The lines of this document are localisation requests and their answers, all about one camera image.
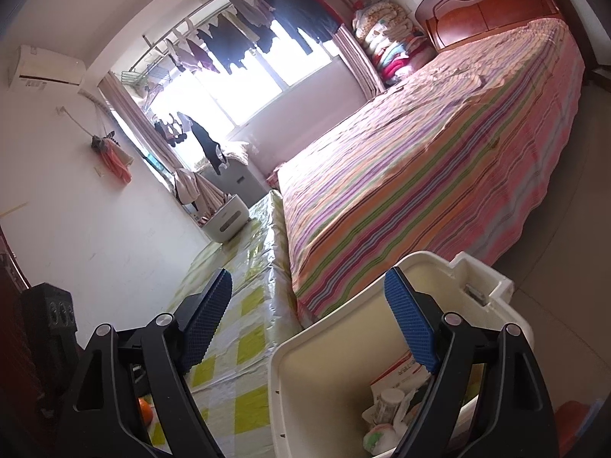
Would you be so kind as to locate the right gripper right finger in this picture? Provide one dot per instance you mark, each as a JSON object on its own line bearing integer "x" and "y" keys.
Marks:
{"x": 513, "y": 415}

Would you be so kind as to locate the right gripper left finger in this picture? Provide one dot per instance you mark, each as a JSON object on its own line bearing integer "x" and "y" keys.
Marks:
{"x": 166, "y": 350}

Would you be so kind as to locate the orange peel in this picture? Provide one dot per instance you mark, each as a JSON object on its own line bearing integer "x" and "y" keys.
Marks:
{"x": 146, "y": 411}

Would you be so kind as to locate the white plastic trash bin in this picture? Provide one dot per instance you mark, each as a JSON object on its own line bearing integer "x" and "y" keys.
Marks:
{"x": 319, "y": 380}

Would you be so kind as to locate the yellow checkered table cover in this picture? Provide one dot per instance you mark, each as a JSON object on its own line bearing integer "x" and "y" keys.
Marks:
{"x": 230, "y": 385}

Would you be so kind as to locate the red white paper box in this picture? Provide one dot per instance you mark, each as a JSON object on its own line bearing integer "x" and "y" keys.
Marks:
{"x": 406, "y": 375}

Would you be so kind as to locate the white plastic bottle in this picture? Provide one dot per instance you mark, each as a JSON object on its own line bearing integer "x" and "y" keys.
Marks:
{"x": 387, "y": 405}

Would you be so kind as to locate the white storage box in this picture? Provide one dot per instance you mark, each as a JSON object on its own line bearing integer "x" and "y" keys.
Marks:
{"x": 228, "y": 221}

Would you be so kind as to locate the white appliance by window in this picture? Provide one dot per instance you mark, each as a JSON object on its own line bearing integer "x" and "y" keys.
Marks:
{"x": 239, "y": 176}

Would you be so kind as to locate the striped bed with sheet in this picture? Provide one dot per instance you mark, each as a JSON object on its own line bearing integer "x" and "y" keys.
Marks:
{"x": 452, "y": 159}

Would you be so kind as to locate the white air conditioner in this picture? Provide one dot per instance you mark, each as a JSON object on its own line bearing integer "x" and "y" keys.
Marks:
{"x": 36, "y": 69}

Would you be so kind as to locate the pink curtain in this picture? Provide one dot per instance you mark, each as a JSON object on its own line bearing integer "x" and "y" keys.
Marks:
{"x": 358, "y": 63}

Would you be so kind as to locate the hanging dark clothes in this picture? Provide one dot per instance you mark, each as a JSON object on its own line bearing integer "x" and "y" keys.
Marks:
{"x": 248, "y": 27}

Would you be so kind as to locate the stack of folded quilts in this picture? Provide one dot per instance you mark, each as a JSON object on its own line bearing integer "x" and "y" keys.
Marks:
{"x": 392, "y": 41}

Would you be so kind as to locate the wooden headboard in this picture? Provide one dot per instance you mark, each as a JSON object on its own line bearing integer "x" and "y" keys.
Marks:
{"x": 450, "y": 23}

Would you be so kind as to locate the pink cloth on wall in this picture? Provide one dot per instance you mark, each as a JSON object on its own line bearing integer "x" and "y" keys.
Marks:
{"x": 116, "y": 160}

